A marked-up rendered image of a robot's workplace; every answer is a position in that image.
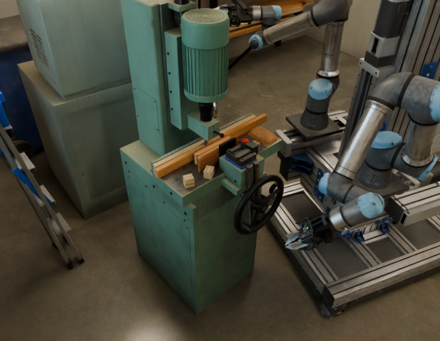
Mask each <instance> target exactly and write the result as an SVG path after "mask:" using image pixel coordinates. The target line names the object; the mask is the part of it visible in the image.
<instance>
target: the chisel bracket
mask: <svg viewBox="0 0 440 341"><path fill-rule="evenodd" d="M187 121H188V128H189V129H191V130H192V131H194V132H195V133H196V134H198V135H200V136H201V137H203V138H204V139H206V140H208V141H209V140H211V139H213V138H215V137H217V136H218V135H217V134H215V133H214V132H213V131H217V132H220V121H218V120H216V119H215V118H213V117H212V120H211V121H209V122H204V121H202V120H201V119H200V111H199V110H196V111H194V112H191V113H190V114H187Z"/></svg>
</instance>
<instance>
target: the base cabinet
mask: <svg viewBox="0 0 440 341"><path fill-rule="evenodd" d="M122 166H123V170H124V178H125V182H126V189H127V193H128V200H129V204H130V211H131V216H132V223H133V227H134V232H135V239H136V243H137V250H138V253H139V254H140V255H141V256H142V257H143V258H144V259H145V260H146V261H147V262H148V263H149V264H150V265H151V266H152V268H153V269H154V270H155V271H156V272H157V273H158V274H159V275H160V276H161V277H162V278H163V279H164V281H165V282H166V283H167V284H168V285H169V286H170V287H171V288H172V289H173V290H174V291H175V292H176V293H177V294H178V295H179V296H180V297H181V298H182V299H183V300H184V301H185V302H186V303H187V304H188V305H189V306H190V308H191V309H192V310H193V311H194V312H195V313H196V314H198V313H200V312H201V311H202V310H203V309H205V308H206V307H207V306H209V305H210V304H211V303H213V301H215V300H216V299H217V298H219V297H220V296H221V295H223V293H225V292H226V291H228V290H229V289H230V288H232V287H233V286H234V285H235V284H236V283H238V282H239V281H241V280H242V279H243V278H244V277H245V276H246V275H248V274H249V273H251V272H252V271H253V265H254V258H255V246H256V239H257V232H258V231H256V232H255V233H252V234H249V235H242V234H240V233H238V232H237V230H236V229H235V225H234V217H235V212H236V209H237V206H238V205H239V202H240V201H241V198H242V197H241V196H237V197H235V198H233V199H232V200H231V201H229V202H227V203H226V204H224V205H223V206H221V207H219V208H218V209H216V210H215V211H213V212H211V213H209V214H208V215H207V216H205V217H203V218H202V219H200V220H199V221H197V222H196V223H192V222H190V220H188V219H187V218H186V217H185V216H184V215H183V214H181V213H180V212H179V211H178V210H177V209H175V207H173V206H172V205H171V204H170V203H169V202H167V201H166V200H165V199H164V198H163V197H161V196H160V195H159V194H158V193H157V192H156V191H155V190H154V189H152V188H151V187H150V186H149V185H148V184H146V182H144V181H143V180H142V179H141V178H140V177H138V176H137V175H136V174H135V173H134V172H132V171H131V170H130V169H129V168H128V167H127V166H126V165H125V164H123V163H122Z"/></svg>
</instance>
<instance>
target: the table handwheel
mask: <svg viewBox="0 0 440 341"><path fill-rule="evenodd" d="M271 181H274V182H276V184H277V189H275V190H274V191H273V192H272V193H271V194H270V195H269V196H267V197H266V198H265V199H263V198H261V197H257V198H256V197H255V196H253V194H254V193H255V192H256V191H257V190H258V189H259V188H260V187H261V186H263V185H264V184H266V183H268V182H271ZM283 192H284V184H283V180H282V179H281V178H280V177H279V176H278V175H267V176H265V177H262V178H261V179H259V180H258V181H256V182H255V183H254V184H253V185H252V186H251V187H250V188H249V189H248V190H247V191H244V192H243V193H241V194H239V196H241V197H242V198H241V201H240V202H239V205H238V206H237V209H236V212H235V217H234V225H235V229H236V230H237V232H238V233H240V234H242V235H249V234H252V233H255V232H256V231H258V230H259V229H261V228H262V227H263V226H264V225H265V224H266V223H267V222H268V221H269V220H270V219H271V218H272V216H273V215H274V213H275V212H276V210H277V208H278V207H279V205H280V202H281V200H282V198H283ZM275 195H276V197H275V200H274V202H273V204H272V206H271V208H270V210H269V211H268V212H267V213H266V215H265V216H264V217H263V218H262V219H261V220H260V221H259V222H258V223H256V224H255V222H256V219H257V217H258V215H259V214H262V213H264V212H265V211H266V210H267V208H268V200H270V199H271V198H272V197H273V196H275ZM248 202H249V203H250V204H251V207H252V209H254V210H255V214H254V216H253V220H252V222H251V226H252V227H253V232H252V233H250V232H248V231H247V230H246V229H245V228H242V226H241V217H242V214H243V211H244V208H245V206H246V204H247V203H248Z"/></svg>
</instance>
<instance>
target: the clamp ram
mask: <svg viewBox="0 0 440 341"><path fill-rule="evenodd" d="M235 146H236V138H234V137H233V138H232V139H229V140H228V141H225V142H224V143H221V144H220V145H219V158H220V157H221V156H223V155H225V154H226V151H227V150H229V149H231V148H233V147H235ZM219 158H218V161H219Z"/></svg>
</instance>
